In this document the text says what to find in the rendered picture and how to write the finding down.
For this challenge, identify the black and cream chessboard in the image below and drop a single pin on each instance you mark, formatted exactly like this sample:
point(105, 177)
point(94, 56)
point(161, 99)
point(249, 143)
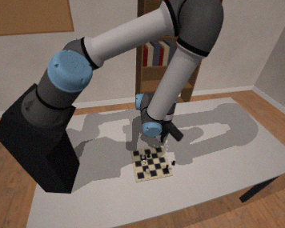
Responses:
point(156, 163)

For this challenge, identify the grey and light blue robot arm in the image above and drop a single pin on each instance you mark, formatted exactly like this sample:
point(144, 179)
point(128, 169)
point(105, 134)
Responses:
point(69, 73)

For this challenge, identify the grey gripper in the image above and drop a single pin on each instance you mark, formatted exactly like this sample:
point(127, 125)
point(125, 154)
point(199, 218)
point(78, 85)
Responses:
point(164, 134)

